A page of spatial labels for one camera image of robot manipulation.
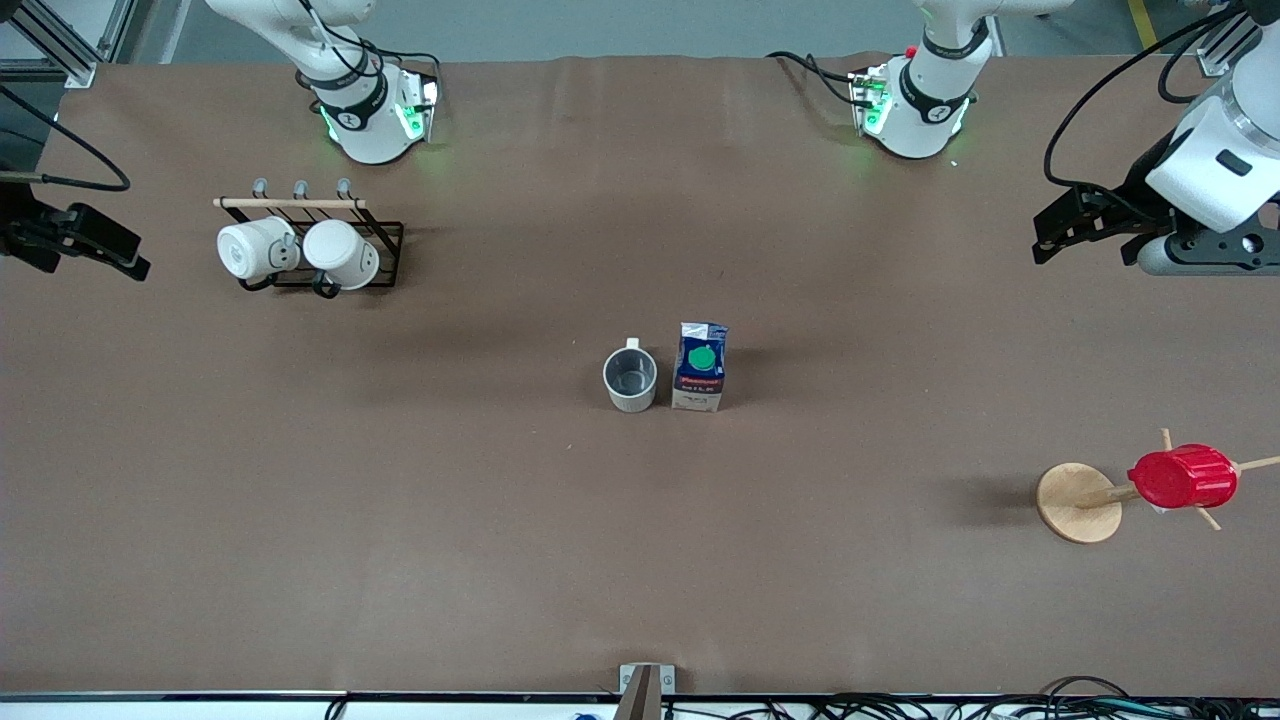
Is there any blue white milk carton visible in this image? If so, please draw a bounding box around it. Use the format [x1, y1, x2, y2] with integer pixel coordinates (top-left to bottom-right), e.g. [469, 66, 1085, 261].
[671, 321, 730, 413]

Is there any cream mug with grey inside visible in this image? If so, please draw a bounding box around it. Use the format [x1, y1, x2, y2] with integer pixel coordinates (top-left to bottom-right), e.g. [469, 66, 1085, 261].
[602, 338, 659, 414]

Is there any right arm base connector block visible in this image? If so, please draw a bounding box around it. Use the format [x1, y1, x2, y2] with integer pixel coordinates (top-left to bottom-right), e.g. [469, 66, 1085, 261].
[395, 75, 441, 141]

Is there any left arm base connector block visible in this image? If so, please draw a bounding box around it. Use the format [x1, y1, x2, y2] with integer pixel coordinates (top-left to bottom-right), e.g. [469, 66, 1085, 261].
[850, 65, 893, 136]

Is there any red plastic cup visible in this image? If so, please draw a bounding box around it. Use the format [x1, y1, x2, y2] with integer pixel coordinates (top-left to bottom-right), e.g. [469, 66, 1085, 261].
[1127, 444, 1239, 510]

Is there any white mug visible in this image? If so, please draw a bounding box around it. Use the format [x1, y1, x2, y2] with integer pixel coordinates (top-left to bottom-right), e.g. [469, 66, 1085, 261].
[217, 216, 301, 283]
[303, 219, 381, 293]

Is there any wooden mug tree stand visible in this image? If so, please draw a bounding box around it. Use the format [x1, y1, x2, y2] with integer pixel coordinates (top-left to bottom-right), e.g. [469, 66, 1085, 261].
[1036, 428, 1280, 545]

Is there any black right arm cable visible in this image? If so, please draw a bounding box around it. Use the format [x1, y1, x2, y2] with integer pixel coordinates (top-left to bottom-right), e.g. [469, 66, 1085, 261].
[0, 85, 131, 191]

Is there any aluminium frame profile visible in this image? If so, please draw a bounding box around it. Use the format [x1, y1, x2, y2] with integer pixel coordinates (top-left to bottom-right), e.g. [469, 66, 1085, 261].
[1195, 15, 1261, 78]
[0, 0, 136, 89]

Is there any black wire mug rack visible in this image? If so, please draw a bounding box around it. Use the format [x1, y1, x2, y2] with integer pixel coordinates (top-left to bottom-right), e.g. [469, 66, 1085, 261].
[213, 178, 406, 299]

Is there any black left base cable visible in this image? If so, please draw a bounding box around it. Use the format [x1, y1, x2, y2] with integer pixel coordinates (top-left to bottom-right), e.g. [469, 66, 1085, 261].
[765, 50, 866, 109]

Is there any black base cable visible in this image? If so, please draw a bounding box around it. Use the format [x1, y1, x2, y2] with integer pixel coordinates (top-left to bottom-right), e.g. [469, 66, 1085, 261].
[365, 38, 443, 86]
[765, 50, 866, 109]

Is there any black right base cable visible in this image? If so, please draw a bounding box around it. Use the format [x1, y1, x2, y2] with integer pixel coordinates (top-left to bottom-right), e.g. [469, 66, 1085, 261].
[365, 38, 443, 86]

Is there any black cable bundle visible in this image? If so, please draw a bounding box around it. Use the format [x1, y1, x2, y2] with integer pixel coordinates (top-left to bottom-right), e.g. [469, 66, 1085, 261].
[810, 676, 1280, 720]

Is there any metal bracket at table edge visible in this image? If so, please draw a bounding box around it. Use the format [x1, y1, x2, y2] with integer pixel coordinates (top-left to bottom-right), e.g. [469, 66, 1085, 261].
[619, 663, 676, 720]

